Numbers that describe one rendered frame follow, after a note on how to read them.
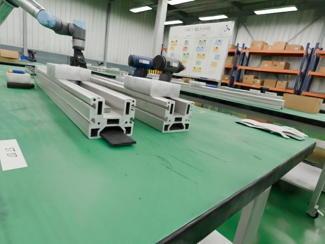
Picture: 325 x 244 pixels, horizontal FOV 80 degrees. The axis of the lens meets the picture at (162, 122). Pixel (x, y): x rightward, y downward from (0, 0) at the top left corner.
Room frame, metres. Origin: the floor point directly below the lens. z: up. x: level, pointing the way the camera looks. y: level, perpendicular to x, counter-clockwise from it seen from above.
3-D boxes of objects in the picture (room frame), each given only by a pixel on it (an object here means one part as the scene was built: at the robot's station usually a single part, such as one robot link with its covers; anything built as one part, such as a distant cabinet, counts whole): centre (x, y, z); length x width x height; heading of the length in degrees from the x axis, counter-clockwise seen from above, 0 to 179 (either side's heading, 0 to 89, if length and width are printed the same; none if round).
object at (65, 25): (1.27, 0.69, 1.11); 0.11 x 0.11 x 0.08; 84
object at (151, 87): (0.64, 0.05, 0.87); 0.16 x 0.11 x 0.07; 40
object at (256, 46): (9.75, -4.64, 1.58); 2.83 x 0.98 x 3.15; 45
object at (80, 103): (0.71, 0.36, 0.82); 0.80 x 0.10 x 0.09; 40
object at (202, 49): (4.11, -0.41, 0.97); 1.50 x 0.50 x 1.95; 45
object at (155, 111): (0.83, 0.22, 0.82); 0.80 x 0.10 x 0.09; 40
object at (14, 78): (0.84, 0.63, 0.81); 0.10 x 0.08 x 0.06; 130
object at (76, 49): (1.28, 0.60, 0.95); 0.09 x 0.08 x 0.12; 40
